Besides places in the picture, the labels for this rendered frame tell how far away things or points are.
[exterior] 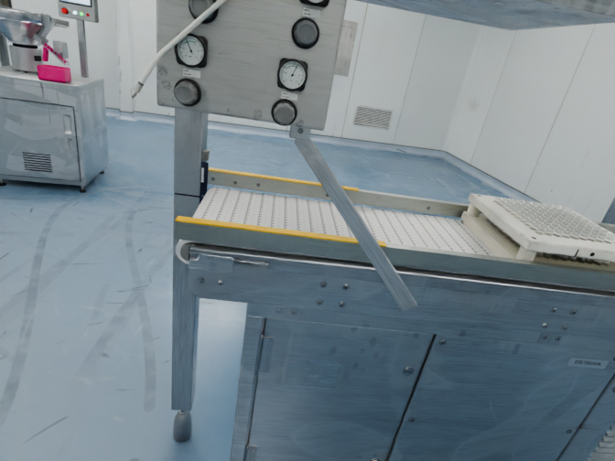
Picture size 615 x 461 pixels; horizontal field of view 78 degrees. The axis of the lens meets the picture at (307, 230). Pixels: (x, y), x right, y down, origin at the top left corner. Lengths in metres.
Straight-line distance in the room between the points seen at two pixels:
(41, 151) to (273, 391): 2.65
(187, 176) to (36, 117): 2.34
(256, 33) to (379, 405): 0.79
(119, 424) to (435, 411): 1.01
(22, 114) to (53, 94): 0.25
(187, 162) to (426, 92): 5.63
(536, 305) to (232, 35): 0.68
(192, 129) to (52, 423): 1.09
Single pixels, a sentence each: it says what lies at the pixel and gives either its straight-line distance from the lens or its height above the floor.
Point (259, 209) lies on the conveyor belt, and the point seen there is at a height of 0.89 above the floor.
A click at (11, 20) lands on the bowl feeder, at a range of 3.30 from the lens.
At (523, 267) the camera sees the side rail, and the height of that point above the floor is 0.92.
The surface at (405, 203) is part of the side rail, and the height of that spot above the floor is 0.91.
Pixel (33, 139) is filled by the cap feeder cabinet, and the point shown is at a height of 0.37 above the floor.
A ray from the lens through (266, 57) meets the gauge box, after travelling 0.52.
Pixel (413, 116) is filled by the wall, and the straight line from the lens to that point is 6.32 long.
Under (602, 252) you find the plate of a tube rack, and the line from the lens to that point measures 0.85.
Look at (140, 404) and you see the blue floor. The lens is 1.58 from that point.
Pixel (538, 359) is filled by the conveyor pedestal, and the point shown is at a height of 0.68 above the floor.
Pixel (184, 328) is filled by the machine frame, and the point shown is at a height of 0.47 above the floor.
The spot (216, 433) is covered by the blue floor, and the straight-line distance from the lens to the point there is 1.48.
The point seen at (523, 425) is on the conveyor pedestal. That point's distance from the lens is 1.15.
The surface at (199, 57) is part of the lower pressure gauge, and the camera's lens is 0.52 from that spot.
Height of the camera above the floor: 1.20
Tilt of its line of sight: 25 degrees down
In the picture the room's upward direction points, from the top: 10 degrees clockwise
